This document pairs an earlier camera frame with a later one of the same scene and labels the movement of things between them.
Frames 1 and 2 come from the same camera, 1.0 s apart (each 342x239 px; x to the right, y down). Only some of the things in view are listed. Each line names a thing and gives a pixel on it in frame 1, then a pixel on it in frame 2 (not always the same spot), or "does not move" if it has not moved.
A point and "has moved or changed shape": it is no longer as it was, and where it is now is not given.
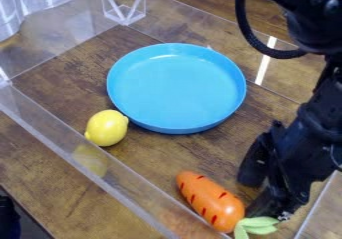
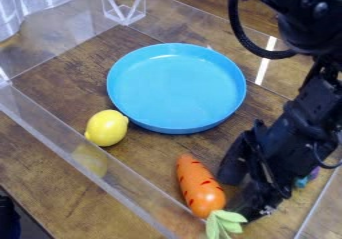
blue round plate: x=177 y=88 does not move
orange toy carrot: x=220 y=207 has moved or changed shape
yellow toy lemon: x=108 y=127 does not move
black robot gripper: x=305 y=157 to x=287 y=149
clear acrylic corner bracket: x=125 y=14 does not move
